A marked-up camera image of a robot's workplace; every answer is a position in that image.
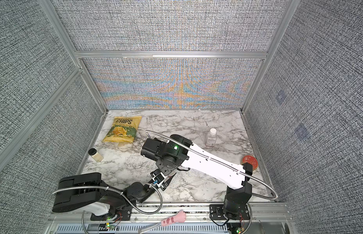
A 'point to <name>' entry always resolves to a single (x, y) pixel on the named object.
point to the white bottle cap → (212, 131)
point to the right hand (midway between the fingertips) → (168, 162)
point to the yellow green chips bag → (123, 129)
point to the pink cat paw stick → (180, 217)
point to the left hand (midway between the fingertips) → (172, 166)
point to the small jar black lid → (95, 154)
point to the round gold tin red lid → (251, 159)
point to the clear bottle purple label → (211, 138)
